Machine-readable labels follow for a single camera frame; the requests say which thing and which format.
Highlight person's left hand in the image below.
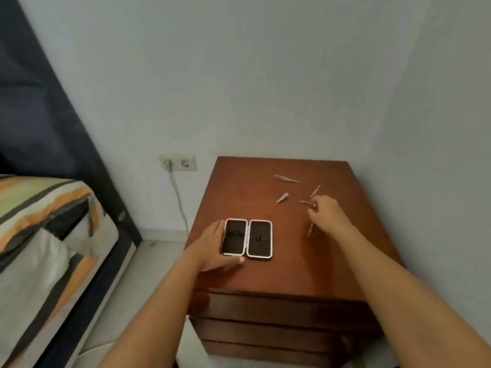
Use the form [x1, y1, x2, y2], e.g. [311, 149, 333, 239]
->
[184, 220, 246, 274]

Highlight checkered manicure kit case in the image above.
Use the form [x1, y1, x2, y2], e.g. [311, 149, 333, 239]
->
[220, 218, 274, 260]

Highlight person's right hand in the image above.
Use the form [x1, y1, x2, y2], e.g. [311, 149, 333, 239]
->
[307, 195, 356, 238]

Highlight white cable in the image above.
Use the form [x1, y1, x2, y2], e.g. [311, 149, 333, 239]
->
[168, 170, 190, 231]

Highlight brown wooden nightstand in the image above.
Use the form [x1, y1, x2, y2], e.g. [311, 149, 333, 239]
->
[183, 156, 406, 366]

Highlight person's left forearm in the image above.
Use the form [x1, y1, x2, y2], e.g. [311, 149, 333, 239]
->
[98, 249, 205, 368]

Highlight person's right forearm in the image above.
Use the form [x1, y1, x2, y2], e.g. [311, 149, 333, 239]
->
[330, 225, 491, 368]

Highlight white double wall socket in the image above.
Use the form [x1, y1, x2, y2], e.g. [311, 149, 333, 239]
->
[159, 154, 197, 172]

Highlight striped bedding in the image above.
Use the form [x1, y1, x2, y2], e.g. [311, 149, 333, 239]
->
[0, 174, 120, 368]

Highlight white floor cloth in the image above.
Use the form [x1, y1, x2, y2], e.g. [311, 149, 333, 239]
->
[76, 342, 116, 368]

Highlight brown wooden drawer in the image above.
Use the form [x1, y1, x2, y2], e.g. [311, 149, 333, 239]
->
[188, 291, 381, 334]
[201, 340, 353, 366]
[191, 317, 369, 352]

